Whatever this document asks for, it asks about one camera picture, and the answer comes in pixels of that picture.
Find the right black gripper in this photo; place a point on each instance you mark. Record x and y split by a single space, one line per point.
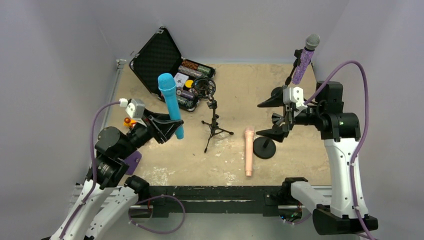
286 117

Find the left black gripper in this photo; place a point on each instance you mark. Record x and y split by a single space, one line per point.
154 127

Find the blue microphone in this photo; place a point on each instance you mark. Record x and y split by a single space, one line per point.
168 88

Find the black tripod mic stand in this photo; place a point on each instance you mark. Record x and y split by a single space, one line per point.
205 88

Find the black round-base mic stand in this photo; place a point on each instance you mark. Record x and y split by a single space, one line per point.
296 63

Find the purple glitter microphone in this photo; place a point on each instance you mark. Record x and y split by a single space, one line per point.
305 57

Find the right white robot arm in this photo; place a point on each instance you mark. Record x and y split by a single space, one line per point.
345 212

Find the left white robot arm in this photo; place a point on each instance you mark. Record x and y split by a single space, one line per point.
101 202

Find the orange toy vehicle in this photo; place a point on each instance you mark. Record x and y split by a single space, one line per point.
129 122

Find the pink microphone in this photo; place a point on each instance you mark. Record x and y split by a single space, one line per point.
249 134

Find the purple flat plastic piece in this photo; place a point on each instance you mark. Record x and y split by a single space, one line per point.
132 161

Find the white playing card deck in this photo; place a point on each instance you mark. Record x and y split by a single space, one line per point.
180 79

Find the yellow poker chip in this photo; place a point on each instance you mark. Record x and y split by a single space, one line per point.
188 84

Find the black poker chip case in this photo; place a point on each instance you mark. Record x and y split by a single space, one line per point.
161 55

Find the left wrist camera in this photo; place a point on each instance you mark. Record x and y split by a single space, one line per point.
134 108

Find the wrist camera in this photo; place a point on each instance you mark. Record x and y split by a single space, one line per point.
294 95
134 108

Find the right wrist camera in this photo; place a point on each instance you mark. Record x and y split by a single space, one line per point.
294 95

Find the left side aluminium rail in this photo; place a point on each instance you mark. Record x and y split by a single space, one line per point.
102 115

